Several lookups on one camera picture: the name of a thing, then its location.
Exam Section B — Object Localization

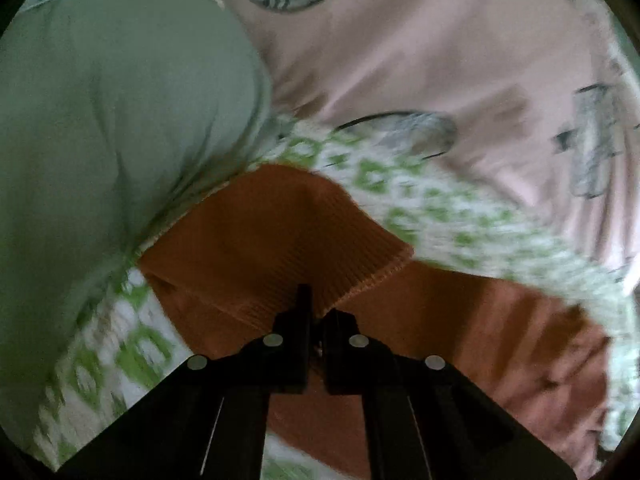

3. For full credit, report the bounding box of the sage green pillow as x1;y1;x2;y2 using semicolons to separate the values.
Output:
1;0;271;446

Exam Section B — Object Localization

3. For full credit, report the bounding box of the pink heart pattern duvet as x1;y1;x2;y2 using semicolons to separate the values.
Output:
221;0;639;287

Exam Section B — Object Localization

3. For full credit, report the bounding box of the rust orange knit sweater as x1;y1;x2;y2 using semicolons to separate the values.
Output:
139;165;608;479

